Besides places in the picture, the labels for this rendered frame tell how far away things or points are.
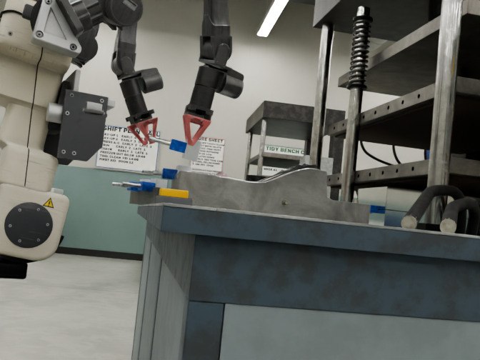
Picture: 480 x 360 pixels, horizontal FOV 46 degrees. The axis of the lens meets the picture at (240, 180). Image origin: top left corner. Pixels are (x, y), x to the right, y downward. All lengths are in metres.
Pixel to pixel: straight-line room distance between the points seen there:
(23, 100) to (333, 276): 0.88
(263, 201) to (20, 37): 0.68
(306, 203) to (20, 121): 0.72
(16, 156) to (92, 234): 7.38
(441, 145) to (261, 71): 7.41
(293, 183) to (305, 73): 7.79
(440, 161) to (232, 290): 1.07
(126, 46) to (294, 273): 1.12
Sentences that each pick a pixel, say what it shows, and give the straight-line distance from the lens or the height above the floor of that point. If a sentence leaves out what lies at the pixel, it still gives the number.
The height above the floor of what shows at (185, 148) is 0.95.
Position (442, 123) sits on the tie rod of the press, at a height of 1.13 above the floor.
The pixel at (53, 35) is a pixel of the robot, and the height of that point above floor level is 1.13.
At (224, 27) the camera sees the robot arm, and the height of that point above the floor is 1.26.
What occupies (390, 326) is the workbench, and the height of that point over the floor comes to 0.66.
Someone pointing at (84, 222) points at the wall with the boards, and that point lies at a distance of 8.73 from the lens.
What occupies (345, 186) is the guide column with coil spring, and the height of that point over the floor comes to 0.97.
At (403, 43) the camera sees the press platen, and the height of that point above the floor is 1.51.
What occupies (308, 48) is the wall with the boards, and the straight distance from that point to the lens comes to 9.31.
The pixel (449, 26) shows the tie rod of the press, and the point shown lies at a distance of 1.84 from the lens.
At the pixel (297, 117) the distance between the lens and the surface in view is 6.10.
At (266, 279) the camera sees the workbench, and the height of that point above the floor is 0.71.
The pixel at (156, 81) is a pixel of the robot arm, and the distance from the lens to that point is 1.78.
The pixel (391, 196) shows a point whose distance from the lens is 2.13.
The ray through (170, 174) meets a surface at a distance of 1.55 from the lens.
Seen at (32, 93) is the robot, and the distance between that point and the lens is 1.42.
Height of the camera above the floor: 0.79
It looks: 4 degrees up
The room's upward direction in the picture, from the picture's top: 6 degrees clockwise
